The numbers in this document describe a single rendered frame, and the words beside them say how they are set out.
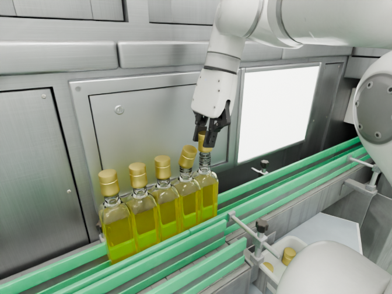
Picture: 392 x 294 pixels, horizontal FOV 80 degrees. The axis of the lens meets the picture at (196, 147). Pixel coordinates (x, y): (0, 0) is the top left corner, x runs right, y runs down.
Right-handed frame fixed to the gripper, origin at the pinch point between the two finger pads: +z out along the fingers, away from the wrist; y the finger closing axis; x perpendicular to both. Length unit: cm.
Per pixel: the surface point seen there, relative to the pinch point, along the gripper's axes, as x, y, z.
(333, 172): 66, 4, 11
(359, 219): 103, 9, 36
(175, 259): -5.1, 6.3, 29.1
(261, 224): 9.5, 15.5, 15.8
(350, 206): 101, 4, 32
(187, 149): -5.3, 1.6, 2.7
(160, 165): -11.3, 1.5, 6.6
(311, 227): 53, 9, 31
